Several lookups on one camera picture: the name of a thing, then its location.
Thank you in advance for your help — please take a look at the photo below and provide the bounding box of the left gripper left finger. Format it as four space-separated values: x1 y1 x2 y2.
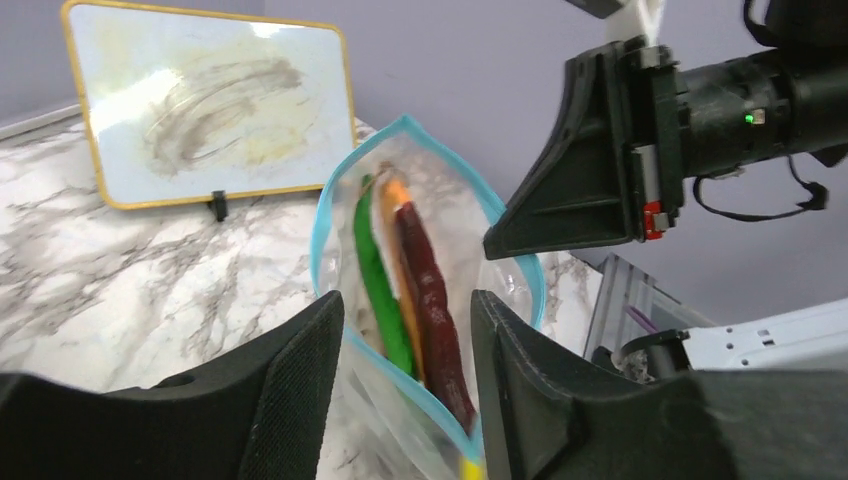
1 291 344 479

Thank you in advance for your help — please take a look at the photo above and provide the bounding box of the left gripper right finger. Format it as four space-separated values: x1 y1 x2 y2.
470 290 847 479

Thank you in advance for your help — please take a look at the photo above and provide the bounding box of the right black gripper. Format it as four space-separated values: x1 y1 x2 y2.
483 1 847 260

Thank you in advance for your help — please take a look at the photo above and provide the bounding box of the red meat slice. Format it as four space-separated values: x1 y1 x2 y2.
395 201 477 435

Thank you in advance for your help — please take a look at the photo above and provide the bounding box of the green chili pepper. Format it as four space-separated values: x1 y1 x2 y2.
353 174 419 380

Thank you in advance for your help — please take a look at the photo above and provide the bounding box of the clear zip top bag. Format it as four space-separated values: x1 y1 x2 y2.
310 116 546 479

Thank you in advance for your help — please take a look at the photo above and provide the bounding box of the orange squash slice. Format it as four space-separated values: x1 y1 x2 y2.
377 162 426 385

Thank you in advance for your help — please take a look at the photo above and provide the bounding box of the wood framed whiteboard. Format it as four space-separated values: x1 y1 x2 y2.
61 1 357 210

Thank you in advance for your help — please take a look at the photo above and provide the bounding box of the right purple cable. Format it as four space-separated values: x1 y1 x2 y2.
625 304 660 336

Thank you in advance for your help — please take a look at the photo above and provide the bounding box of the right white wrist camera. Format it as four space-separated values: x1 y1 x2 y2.
566 0 666 47

